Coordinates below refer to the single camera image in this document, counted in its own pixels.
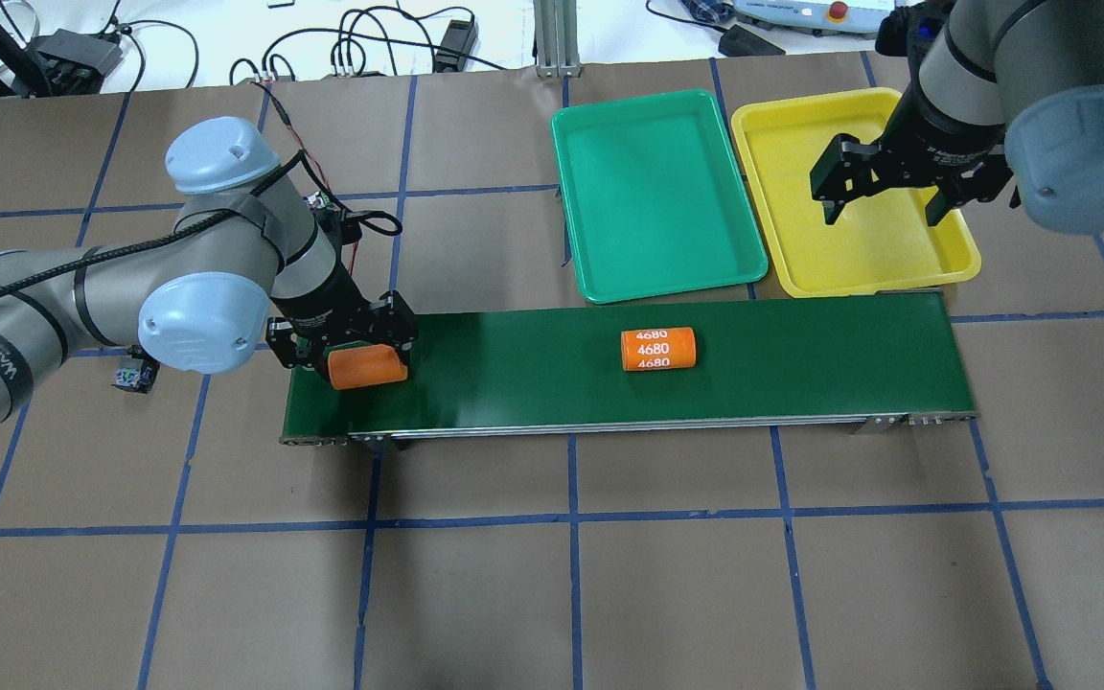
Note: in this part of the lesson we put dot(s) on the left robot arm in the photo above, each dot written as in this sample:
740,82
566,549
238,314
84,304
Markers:
255,253

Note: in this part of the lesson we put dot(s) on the small motor controller board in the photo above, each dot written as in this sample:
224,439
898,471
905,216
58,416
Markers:
322,201

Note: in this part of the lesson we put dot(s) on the plain orange cylinder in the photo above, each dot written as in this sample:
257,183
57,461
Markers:
366,366

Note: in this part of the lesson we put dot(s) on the black power adapter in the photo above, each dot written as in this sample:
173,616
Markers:
454,50

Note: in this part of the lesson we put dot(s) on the yellow push button switch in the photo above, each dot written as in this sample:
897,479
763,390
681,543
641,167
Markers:
136,374

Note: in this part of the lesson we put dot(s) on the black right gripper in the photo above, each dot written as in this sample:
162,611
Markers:
935,136

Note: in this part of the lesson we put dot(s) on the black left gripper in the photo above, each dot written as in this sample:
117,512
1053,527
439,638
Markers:
319,304

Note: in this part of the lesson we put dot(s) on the aluminium frame post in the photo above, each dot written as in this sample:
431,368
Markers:
556,50

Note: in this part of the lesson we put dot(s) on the teach pendant with red button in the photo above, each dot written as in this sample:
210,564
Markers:
819,18

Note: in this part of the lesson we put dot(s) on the green conveyor belt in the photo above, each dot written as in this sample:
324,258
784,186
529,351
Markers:
760,363

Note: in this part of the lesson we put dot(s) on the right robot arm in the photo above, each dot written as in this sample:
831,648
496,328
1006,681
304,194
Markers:
999,92

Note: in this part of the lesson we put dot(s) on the green plastic tray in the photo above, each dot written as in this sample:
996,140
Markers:
653,199

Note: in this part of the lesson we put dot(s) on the orange cylinder with 4680 print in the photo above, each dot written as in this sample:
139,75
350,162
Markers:
656,349

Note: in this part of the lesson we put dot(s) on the yellow plastic tray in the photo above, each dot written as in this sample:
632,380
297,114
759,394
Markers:
879,243

